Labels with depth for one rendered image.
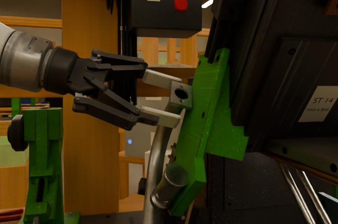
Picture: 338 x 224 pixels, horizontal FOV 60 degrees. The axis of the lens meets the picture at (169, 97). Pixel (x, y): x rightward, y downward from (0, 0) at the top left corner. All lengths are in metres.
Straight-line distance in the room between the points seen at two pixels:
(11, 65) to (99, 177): 0.43
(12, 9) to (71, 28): 10.14
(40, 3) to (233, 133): 10.52
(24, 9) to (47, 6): 0.71
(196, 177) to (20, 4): 10.63
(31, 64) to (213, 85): 0.27
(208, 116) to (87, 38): 0.45
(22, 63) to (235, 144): 0.34
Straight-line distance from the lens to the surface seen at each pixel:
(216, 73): 0.44
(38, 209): 0.62
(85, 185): 0.82
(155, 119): 0.48
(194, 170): 0.42
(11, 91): 0.90
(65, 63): 0.48
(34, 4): 10.87
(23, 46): 0.49
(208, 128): 0.44
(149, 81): 0.55
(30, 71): 0.48
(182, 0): 0.72
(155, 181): 0.55
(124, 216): 0.77
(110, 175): 0.81
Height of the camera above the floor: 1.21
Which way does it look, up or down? 2 degrees down
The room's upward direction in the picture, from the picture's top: straight up
